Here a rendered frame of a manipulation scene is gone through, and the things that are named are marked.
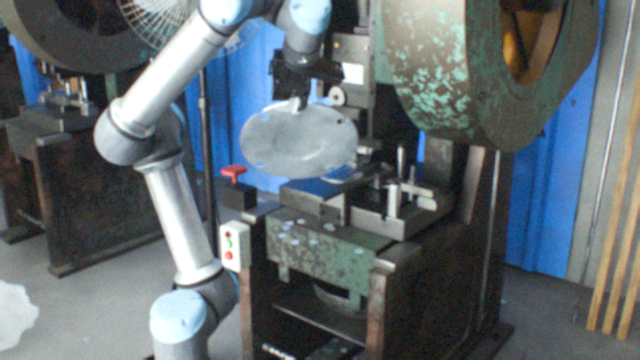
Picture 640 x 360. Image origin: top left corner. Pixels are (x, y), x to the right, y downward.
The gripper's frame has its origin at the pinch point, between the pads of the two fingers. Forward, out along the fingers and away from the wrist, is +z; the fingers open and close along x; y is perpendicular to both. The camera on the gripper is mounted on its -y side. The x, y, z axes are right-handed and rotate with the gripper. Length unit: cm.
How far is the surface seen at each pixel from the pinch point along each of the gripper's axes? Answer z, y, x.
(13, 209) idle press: 184, 113, -64
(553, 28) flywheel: -1, -75, -21
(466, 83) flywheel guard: -25.9, -28.0, 12.5
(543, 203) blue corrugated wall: 106, -129, -10
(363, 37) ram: 7.5, -23.3, -25.6
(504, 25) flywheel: -13, -51, -12
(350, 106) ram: 22.4, -20.6, -13.4
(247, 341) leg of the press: 81, 10, 36
